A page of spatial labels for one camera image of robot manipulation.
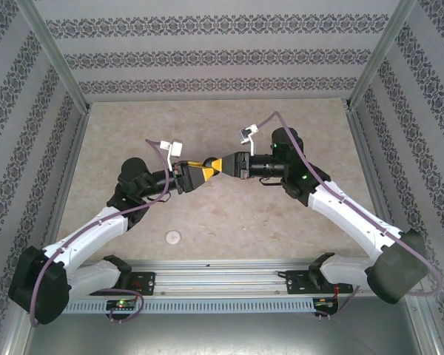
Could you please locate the grey sheet metal tray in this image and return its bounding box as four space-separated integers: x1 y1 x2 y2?
7 295 441 355

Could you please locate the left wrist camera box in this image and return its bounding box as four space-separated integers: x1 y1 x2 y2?
158 138 184 172

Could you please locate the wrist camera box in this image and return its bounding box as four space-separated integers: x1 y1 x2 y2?
158 138 184 172
237 124 262 156

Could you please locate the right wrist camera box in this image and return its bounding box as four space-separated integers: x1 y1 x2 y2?
237 124 262 156

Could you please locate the aluminium table side rail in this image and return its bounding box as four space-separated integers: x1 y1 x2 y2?
40 109 93 260
346 106 403 237

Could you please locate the aluminium arm base rail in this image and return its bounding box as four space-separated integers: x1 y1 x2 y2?
68 258 425 299

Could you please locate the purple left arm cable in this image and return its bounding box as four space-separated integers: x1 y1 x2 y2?
29 138 173 328

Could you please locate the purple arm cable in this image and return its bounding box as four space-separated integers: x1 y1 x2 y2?
29 138 173 328
257 112 443 319

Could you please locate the aluminium frame post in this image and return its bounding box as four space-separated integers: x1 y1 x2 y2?
14 0 92 114
343 0 419 112

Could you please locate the slotted grey cable duct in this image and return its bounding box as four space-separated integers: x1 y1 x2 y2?
64 297 340 315

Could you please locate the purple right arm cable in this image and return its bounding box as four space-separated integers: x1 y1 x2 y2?
257 112 443 319

